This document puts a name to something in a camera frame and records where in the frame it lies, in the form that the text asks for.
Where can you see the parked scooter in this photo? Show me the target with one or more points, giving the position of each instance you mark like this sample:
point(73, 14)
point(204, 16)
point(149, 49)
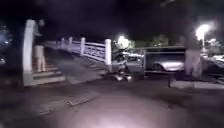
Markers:
point(120, 66)

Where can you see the white bridge railing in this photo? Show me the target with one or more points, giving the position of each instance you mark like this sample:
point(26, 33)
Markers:
point(95, 50)

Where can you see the bridge ramp walkway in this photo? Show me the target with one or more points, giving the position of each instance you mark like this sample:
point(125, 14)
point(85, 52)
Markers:
point(71, 65)

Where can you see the dark asphalt road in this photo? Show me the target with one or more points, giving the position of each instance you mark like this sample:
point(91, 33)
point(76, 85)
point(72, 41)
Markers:
point(133, 100)

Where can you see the pale car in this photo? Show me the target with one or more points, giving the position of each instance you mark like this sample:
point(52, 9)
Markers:
point(168, 64)

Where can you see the stone steps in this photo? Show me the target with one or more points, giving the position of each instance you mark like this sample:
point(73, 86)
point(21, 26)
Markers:
point(46, 75)

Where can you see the person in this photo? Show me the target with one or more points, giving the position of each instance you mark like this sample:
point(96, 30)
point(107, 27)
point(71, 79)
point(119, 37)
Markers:
point(39, 46)

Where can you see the tree trunk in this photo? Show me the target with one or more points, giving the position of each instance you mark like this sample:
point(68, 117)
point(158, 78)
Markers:
point(192, 56)

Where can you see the white pillar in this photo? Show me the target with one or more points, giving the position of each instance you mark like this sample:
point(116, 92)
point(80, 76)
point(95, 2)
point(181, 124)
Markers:
point(28, 45)

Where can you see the dark signboard frame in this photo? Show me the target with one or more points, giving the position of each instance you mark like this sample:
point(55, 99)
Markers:
point(163, 60)

